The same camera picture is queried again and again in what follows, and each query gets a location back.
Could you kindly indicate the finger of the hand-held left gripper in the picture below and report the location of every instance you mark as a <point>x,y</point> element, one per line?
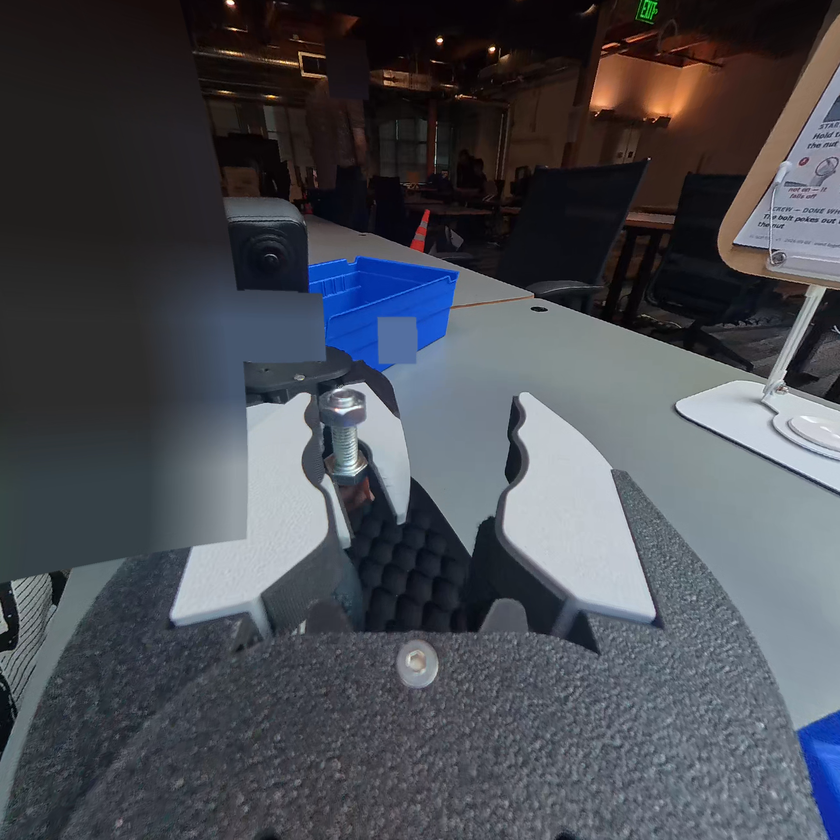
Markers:
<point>338,515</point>
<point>392,466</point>

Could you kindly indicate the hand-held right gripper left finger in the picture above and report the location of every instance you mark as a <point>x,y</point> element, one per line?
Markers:
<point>282,499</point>

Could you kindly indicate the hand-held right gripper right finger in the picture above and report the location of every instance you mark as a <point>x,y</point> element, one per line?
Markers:
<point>564,518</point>

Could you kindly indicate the steel hex bolt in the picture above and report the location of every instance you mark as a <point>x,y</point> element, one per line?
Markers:
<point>344,443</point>

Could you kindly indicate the blue plastic bin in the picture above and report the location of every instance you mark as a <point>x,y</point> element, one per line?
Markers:
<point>394,289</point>

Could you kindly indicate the blue bin with black divider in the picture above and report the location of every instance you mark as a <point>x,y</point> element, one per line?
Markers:
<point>823,774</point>

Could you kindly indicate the person's left hand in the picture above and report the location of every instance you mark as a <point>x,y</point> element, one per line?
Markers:
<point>359,497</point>

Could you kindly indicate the black egg-crate foam mat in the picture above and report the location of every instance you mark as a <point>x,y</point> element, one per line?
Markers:
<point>413,571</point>

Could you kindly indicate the orange traffic cone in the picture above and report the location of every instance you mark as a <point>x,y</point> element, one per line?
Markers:
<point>421,233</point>

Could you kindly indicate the ceiling air vent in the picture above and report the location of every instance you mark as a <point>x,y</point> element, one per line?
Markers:
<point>312,64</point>

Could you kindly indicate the person's patterned trousers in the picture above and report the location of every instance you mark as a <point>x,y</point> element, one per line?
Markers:
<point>26,630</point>

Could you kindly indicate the black mesh office chair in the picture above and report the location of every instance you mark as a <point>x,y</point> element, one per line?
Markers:
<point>709,243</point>
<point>564,223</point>

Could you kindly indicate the wooden top desk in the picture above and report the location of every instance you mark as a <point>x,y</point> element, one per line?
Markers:
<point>649,220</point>

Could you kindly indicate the printed instruction sheet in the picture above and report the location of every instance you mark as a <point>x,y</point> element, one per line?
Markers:
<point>814,197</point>

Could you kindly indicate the green exit sign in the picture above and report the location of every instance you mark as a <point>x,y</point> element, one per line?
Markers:
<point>646,10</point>

